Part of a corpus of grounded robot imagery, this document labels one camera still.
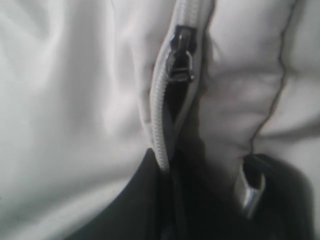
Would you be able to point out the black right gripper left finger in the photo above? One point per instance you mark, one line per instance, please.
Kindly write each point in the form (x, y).
(139, 212)

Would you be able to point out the cream fabric duffel bag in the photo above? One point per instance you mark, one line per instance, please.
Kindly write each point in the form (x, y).
(87, 86)

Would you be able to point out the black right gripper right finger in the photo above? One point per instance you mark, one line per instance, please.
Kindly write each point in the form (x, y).
(271, 200)

